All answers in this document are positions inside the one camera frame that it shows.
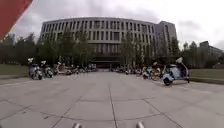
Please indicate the large curved grey building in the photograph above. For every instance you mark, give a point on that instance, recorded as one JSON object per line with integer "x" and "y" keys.
{"x": 106, "y": 30}

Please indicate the grey stone slab plaza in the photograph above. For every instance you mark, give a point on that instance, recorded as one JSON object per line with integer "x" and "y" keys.
{"x": 110, "y": 100}

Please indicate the blue and white scooter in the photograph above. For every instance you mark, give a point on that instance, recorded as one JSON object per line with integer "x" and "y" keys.
{"x": 175, "y": 73}

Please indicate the parked scooter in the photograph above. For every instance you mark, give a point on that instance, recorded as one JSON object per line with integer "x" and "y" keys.
{"x": 47, "y": 71}
{"x": 35, "y": 72}

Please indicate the robot's own part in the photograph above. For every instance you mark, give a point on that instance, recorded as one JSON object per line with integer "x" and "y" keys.
{"x": 77, "y": 126}
{"x": 140, "y": 125}

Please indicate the row of trees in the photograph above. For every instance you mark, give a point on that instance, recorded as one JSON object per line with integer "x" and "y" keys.
{"x": 193, "y": 55}
{"x": 20, "y": 50}

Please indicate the grass lawn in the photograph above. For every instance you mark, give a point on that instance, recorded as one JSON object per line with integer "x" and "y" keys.
{"x": 10, "y": 69}
{"x": 206, "y": 73}

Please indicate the distant building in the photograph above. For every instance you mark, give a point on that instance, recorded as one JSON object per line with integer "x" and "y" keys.
{"x": 212, "y": 50}

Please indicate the red banner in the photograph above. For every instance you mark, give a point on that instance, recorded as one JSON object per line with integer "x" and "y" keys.
{"x": 10, "y": 10}

